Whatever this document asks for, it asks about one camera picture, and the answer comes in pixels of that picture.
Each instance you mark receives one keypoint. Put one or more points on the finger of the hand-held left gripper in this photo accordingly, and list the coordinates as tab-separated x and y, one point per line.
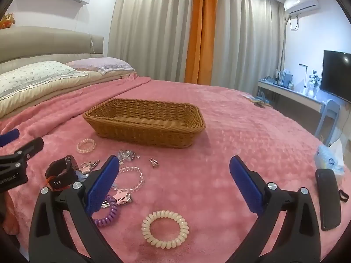
27	149
9	138

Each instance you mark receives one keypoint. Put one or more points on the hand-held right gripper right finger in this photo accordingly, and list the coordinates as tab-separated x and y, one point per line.
246	186

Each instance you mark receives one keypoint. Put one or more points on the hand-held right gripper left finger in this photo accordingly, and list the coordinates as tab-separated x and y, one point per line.
101	189

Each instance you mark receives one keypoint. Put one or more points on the black wrist watch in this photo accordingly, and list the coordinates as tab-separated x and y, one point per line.
61	171

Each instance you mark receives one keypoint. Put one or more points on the brown wicker basket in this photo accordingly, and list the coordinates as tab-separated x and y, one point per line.
145	120

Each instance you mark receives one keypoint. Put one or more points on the silver crystal jewelry cluster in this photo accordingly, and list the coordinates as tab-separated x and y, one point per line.
127	154

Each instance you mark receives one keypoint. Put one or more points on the person's left hand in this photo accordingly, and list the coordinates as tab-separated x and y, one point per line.
11	213

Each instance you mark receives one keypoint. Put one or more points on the light blue hair clip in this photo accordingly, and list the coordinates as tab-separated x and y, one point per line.
80	176

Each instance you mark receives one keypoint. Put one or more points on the pink fleece blanket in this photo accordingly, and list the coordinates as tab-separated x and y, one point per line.
214	142

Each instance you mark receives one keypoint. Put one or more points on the beige folded quilt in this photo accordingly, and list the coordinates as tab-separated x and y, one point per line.
54	93

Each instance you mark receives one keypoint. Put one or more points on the floral white pillow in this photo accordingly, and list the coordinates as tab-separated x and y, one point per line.
33	76

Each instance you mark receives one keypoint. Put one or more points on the black glasses case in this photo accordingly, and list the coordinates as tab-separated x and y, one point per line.
327	200

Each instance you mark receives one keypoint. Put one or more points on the white tissue packet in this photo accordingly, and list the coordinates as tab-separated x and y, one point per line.
329	157

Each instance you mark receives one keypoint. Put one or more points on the beige padded headboard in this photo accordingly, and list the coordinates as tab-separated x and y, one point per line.
46	43

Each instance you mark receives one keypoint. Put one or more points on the white desk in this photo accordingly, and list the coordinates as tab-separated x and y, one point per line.
290	93

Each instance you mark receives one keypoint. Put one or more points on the light blue chair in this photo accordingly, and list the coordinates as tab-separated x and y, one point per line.
327	120

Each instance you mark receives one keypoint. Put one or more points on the lilac pillow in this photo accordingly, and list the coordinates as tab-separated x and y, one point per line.
101	63

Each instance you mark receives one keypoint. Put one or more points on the upright books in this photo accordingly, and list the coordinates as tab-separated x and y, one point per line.
285	78

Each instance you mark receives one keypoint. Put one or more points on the orange plush toy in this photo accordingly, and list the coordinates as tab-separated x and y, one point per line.
6	20

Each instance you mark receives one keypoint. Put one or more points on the vase with flowers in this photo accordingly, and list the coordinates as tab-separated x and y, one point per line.
314	80

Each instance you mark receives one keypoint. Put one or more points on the white desk lamp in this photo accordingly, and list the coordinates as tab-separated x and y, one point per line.
304	74

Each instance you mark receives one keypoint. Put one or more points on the grey curtain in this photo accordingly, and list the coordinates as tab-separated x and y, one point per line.
153	27
246	46

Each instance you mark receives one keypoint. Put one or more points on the black television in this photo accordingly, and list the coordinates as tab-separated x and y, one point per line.
336	74

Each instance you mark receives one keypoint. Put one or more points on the orange curtain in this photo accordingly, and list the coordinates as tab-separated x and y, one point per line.
200	30

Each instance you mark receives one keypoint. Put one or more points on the white air conditioner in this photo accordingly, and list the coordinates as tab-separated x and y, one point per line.
301	1

